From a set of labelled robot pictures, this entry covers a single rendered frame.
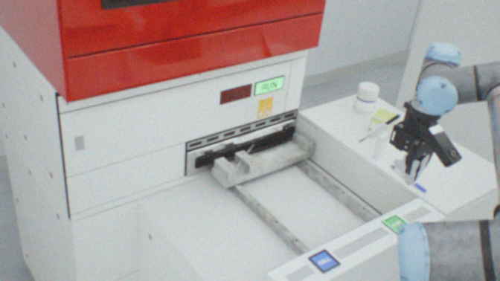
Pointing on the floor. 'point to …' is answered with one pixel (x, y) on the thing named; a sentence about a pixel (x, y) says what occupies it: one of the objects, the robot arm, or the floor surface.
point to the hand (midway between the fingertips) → (411, 182)
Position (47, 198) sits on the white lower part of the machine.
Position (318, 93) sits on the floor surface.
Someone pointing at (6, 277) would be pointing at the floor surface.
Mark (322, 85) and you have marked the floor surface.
